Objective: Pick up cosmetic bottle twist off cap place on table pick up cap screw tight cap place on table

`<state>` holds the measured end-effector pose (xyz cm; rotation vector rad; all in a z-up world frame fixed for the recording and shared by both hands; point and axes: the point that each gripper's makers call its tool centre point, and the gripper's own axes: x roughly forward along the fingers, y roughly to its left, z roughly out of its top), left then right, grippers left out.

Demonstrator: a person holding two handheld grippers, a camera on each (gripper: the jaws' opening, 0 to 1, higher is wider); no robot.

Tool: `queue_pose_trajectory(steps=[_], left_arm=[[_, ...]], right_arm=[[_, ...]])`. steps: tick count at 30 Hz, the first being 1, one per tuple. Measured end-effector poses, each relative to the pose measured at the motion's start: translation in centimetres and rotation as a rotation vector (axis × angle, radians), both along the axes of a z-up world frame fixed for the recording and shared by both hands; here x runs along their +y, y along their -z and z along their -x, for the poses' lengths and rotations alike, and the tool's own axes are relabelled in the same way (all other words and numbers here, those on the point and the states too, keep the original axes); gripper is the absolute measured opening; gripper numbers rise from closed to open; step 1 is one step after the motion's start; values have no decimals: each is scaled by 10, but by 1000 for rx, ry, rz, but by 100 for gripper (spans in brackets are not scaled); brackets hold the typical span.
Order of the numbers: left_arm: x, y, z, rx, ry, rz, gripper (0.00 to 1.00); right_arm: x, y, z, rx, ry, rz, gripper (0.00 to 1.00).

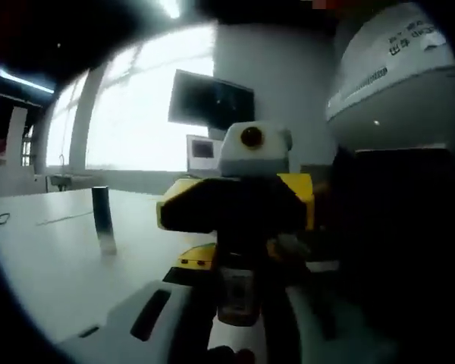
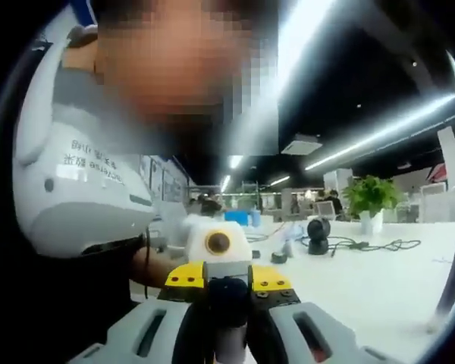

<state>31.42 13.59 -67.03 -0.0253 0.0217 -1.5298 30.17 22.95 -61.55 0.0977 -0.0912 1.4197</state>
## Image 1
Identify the tall dark cosmetic bottle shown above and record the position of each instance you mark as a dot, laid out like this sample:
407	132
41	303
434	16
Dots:
103	216

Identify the white chest device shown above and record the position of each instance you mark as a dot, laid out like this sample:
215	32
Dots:
383	95

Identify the black wall monitor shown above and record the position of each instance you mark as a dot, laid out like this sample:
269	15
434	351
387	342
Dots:
204	98

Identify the ceiling light strip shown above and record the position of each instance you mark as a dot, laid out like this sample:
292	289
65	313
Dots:
22	79
170	7

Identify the person in black shirt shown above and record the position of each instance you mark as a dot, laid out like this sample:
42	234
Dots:
402	246

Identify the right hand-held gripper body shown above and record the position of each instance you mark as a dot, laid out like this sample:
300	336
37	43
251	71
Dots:
265	159

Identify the white pillar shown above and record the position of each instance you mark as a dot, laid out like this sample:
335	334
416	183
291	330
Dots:
18	136

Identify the open laptop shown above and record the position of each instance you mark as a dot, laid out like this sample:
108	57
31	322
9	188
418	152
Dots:
203	151

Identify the short dark cosmetic bottle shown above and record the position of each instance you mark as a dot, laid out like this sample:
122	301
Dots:
237	299

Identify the white table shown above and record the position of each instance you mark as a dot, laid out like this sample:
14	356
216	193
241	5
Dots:
60	265

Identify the person's left hand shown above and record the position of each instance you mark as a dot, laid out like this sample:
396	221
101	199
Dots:
227	357

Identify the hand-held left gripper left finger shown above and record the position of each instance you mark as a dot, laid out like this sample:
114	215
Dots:
117	333

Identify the white office furniture row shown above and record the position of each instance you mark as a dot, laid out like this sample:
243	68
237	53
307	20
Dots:
15	178

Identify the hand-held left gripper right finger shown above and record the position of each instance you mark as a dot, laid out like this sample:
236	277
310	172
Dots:
345	333

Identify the steel sink counter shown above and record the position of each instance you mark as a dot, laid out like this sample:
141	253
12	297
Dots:
68	178

